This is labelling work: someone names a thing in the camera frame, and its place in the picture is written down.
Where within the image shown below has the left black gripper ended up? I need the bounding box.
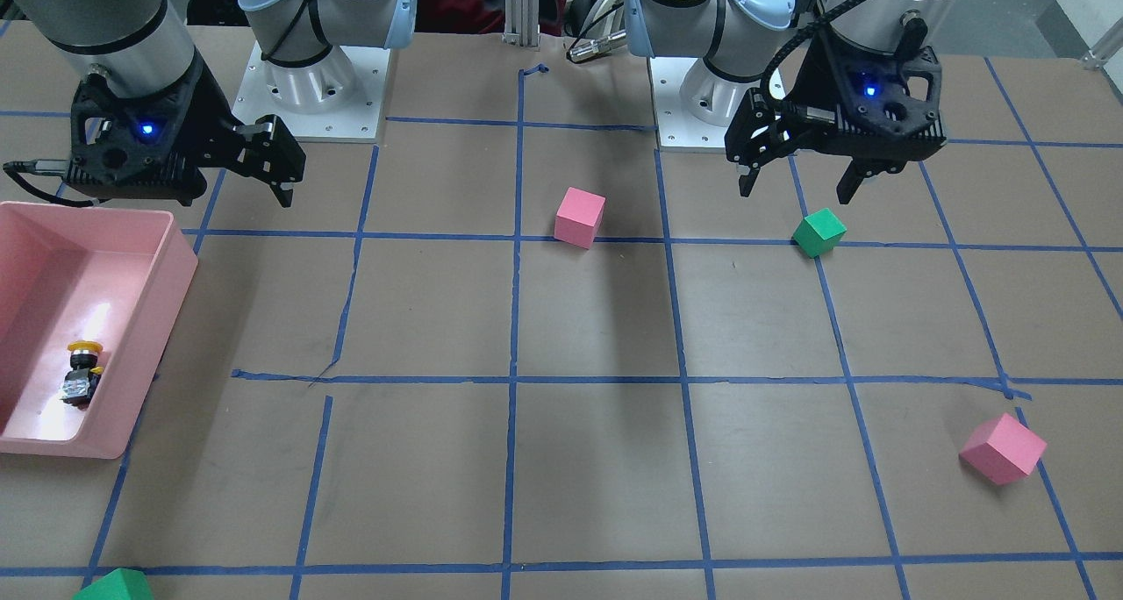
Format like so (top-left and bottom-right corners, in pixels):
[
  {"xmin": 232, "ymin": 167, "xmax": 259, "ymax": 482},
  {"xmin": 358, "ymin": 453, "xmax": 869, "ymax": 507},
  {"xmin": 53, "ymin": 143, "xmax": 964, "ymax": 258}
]
[{"xmin": 725, "ymin": 31, "xmax": 948, "ymax": 204}]

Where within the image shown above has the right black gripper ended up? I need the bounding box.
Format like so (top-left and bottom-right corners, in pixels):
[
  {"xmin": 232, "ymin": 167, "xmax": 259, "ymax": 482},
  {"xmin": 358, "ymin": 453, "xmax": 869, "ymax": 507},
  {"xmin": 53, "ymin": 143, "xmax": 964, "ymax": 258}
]
[{"xmin": 64, "ymin": 56, "xmax": 305, "ymax": 208}]

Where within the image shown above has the yellow push button switch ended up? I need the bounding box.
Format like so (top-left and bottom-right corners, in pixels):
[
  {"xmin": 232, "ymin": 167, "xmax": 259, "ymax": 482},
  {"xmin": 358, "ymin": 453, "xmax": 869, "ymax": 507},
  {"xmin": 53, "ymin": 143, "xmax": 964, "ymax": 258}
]
[{"xmin": 60, "ymin": 340, "xmax": 104, "ymax": 407}]

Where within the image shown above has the green cube near left arm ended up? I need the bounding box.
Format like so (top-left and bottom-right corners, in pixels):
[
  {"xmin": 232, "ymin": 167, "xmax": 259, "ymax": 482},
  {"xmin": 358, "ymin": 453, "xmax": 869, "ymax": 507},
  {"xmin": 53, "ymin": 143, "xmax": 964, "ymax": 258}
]
[{"xmin": 791, "ymin": 208, "xmax": 848, "ymax": 260}]

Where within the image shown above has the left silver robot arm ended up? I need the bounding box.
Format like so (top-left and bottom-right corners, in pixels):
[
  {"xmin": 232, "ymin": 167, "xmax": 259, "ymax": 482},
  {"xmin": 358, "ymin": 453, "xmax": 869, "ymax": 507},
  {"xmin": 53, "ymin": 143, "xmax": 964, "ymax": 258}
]
[{"xmin": 622, "ymin": 0, "xmax": 952, "ymax": 204}]

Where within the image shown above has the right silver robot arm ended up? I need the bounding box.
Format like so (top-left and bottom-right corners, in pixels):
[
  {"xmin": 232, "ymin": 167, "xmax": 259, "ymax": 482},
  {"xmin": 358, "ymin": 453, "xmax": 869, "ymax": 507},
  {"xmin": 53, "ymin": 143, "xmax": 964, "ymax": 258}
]
[{"xmin": 3, "ymin": 0, "xmax": 418, "ymax": 208}]

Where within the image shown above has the pink plastic bin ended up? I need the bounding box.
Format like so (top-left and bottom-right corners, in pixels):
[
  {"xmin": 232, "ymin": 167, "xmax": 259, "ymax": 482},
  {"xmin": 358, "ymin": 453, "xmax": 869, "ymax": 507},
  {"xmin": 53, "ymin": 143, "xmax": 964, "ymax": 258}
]
[{"xmin": 1, "ymin": 202, "xmax": 199, "ymax": 460}]

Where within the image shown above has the person in red hoodie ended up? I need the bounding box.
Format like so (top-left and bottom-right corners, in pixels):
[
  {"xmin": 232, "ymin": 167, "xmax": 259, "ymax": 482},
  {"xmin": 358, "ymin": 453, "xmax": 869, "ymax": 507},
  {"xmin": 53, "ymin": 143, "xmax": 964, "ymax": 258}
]
[{"xmin": 416, "ymin": 0, "xmax": 567, "ymax": 36}]

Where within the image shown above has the pink cube centre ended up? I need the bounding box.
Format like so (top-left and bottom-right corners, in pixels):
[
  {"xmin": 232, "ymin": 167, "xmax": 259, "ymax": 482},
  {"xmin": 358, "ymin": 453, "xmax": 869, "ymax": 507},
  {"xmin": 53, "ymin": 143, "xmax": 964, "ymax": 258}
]
[{"xmin": 553, "ymin": 187, "xmax": 606, "ymax": 251}]

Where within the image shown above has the pink cube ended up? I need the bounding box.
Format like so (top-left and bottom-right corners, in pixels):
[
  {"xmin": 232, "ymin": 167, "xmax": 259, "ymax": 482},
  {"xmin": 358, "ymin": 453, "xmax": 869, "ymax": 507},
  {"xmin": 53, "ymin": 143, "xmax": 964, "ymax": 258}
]
[
  {"xmin": 959, "ymin": 413, "xmax": 1048, "ymax": 487},
  {"xmin": 553, "ymin": 187, "xmax": 606, "ymax": 251}
]

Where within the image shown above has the pink cube far side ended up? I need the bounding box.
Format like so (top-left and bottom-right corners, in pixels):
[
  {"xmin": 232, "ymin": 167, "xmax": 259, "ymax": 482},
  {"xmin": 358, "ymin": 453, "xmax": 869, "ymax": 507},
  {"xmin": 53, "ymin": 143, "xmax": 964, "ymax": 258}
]
[{"xmin": 959, "ymin": 413, "xmax": 1048, "ymax": 487}]

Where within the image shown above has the green cube near bin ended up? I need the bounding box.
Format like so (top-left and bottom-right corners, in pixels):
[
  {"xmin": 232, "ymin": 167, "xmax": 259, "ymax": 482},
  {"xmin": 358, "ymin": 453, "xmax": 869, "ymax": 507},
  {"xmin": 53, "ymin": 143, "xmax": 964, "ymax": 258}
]
[{"xmin": 72, "ymin": 569, "xmax": 155, "ymax": 600}]

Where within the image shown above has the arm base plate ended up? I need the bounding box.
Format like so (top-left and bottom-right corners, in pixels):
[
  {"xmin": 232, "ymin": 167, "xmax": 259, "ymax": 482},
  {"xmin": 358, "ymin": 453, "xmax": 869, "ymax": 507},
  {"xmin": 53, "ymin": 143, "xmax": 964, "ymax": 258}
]
[
  {"xmin": 648, "ymin": 57, "xmax": 761, "ymax": 154},
  {"xmin": 232, "ymin": 46, "xmax": 396, "ymax": 144}
]

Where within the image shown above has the aluminium frame post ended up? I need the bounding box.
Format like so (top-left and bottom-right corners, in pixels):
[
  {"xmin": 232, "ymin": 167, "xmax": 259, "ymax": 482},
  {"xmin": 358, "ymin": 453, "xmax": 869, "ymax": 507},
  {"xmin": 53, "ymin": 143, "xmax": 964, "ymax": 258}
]
[{"xmin": 502, "ymin": 0, "xmax": 540, "ymax": 51}]

